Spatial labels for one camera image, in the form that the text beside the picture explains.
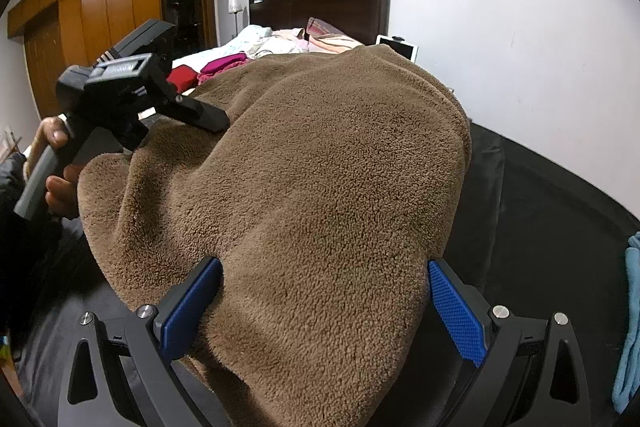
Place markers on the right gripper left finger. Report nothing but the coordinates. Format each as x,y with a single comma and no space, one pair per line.
95,390

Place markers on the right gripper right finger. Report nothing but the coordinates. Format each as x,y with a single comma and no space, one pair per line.
526,372

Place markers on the brown fleece jacket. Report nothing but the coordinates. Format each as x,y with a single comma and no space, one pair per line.
335,184

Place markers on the person's left hand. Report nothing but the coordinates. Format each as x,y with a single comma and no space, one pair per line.
61,191

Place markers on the red garment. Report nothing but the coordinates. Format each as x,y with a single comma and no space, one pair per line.
183,78

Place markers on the wooden wardrobe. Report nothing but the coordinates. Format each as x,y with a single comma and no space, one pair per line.
58,33

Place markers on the blue knit sweater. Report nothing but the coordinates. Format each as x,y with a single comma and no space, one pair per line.
626,382

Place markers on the magenta garment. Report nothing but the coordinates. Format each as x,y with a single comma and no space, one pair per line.
220,65

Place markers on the black bed cover sheet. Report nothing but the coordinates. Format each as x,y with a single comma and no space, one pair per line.
528,234

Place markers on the bedside lamp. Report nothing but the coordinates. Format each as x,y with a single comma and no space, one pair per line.
235,8

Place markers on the white bedding pile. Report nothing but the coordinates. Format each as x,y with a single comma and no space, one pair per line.
255,41

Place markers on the pink striped pillow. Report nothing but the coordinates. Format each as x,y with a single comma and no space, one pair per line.
322,37

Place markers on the dark wooden headboard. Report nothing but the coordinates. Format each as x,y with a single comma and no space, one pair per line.
363,20

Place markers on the white tablet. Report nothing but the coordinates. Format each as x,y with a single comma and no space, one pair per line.
400,46

